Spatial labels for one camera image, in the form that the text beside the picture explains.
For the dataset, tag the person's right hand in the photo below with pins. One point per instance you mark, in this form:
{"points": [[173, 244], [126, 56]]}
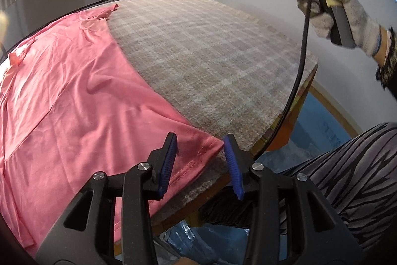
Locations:
{"points": [[352, 4]]}

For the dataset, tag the blue plastic bag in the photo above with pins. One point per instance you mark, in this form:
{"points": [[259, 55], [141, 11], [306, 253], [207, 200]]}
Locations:
{"points": [[201, 241]]}

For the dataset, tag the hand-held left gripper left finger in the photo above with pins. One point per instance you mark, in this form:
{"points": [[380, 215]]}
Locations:
{"points": [[166, 166]]}

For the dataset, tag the pink t-shirt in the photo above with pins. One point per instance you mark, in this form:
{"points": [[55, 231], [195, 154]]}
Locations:
{"points": [[77, 103]]}

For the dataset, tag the person's zebra striped pants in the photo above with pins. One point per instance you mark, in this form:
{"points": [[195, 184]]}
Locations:
{"points": [[356, 165]]}

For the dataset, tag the beige plaid tablecloth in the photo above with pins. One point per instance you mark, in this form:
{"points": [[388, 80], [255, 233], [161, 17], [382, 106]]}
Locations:
{"points": [[201, 60]]}

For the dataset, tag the person's right forearm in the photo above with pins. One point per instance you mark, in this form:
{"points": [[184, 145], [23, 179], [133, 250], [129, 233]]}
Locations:
{"points": [[386, 57]]}

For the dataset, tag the blue floor mat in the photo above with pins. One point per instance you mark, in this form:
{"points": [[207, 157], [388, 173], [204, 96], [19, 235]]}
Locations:
{"points": [[322, 125]]}

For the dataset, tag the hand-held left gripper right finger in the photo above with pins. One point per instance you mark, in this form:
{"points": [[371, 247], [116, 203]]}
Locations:
{"points": [[232, 166]]}

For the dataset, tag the wooden table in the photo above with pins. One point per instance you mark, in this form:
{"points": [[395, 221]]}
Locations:
{"points": [[287, 128]]}

